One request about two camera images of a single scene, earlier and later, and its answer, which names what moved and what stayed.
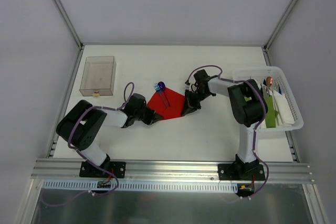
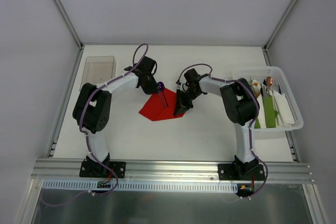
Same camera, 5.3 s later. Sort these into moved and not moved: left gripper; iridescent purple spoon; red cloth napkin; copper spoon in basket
Moved: left gripper
Not moved: copper spoon in basket; iridescent purple spoon; red cloth napkin
